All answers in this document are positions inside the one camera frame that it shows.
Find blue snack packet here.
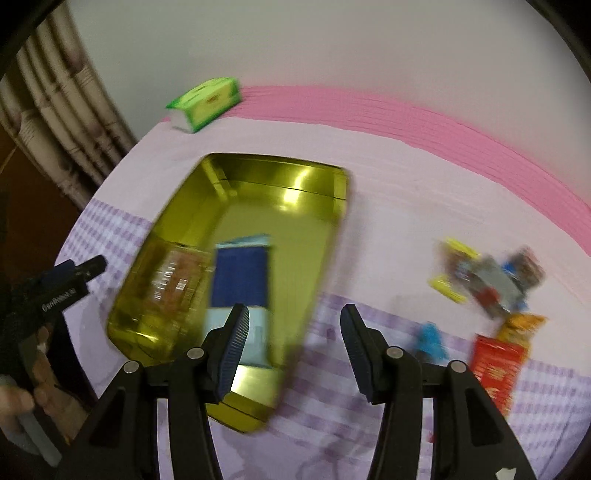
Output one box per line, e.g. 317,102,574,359
203,234,273,370

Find gold metal tin box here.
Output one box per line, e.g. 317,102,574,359
106,154,350,435

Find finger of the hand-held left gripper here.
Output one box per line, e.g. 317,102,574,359
44,256,108,289

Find yellow-ended snack packet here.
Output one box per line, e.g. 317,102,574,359
427,237,481,303

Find orange clear snack packet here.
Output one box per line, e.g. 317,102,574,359
148,244,213,333

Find brown wooden furniture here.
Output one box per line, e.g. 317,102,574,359
0,124,81,241

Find person's left hand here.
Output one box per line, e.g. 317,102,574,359
0,323,90,444

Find small blue candy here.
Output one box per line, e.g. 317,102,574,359
416,322,448,363

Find grey snack packet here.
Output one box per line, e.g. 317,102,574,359
466,256,527,319

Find pink purple bed sheet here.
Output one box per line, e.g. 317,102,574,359
60,85,591,480

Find red box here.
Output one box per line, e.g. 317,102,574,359
471,335,529,421

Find green tissue box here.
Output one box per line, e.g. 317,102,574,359
166,78,242,134

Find beige pleated curtain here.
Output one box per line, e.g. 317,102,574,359
0,4,139,222

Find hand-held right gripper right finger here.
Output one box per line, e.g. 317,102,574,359
340,304,539,480

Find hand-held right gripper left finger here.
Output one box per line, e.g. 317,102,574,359
55,302,252,480

